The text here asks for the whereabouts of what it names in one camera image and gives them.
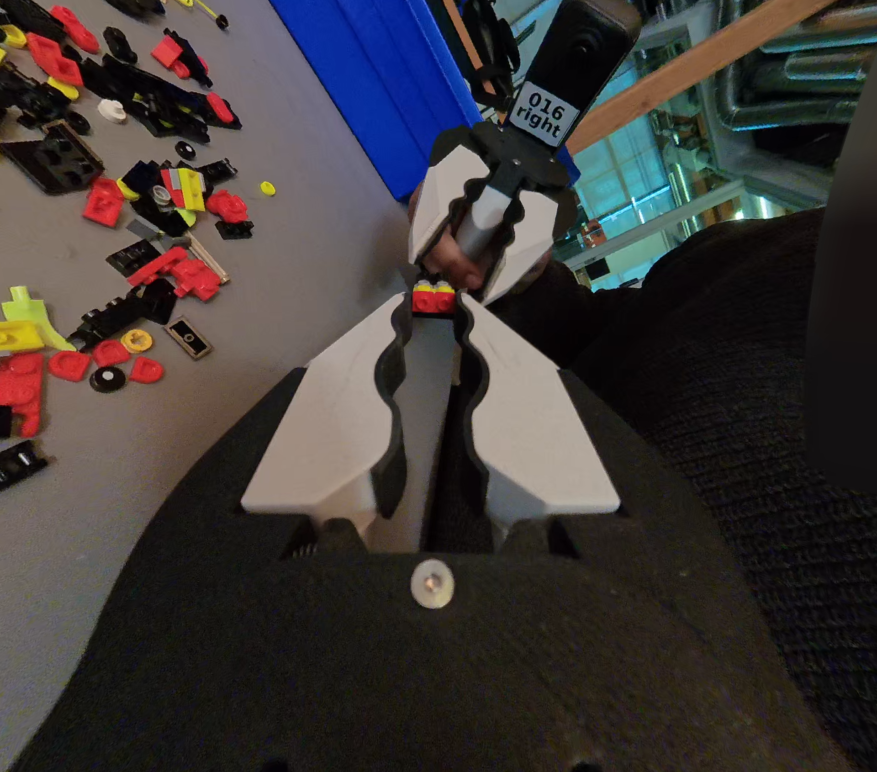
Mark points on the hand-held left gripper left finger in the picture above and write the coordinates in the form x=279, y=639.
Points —
x=322, y=436

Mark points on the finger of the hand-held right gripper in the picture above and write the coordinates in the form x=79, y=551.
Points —
x=531, y=237
x=435, y=203

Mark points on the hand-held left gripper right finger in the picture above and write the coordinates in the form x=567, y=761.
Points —
x=541, y=443

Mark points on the red yellow black lego assembly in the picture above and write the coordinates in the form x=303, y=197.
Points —
x=433, y=302

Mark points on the person's right forearm black sleeve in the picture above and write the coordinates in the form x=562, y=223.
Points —
x=616, y=320

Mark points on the pile of loose lego pieces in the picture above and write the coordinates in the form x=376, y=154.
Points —
x=185, y=272

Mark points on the person's right hand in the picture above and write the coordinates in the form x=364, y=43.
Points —
x=449, y=261

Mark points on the black backpack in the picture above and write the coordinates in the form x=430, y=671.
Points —
x=490, y=42

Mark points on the wooden beam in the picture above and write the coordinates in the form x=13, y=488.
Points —
x=719, y=42

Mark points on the grey metal pipes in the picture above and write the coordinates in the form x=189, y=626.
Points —
x=788, y=93

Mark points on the dark smooth rounded object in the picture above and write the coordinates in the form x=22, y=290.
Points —
x=849, y=306

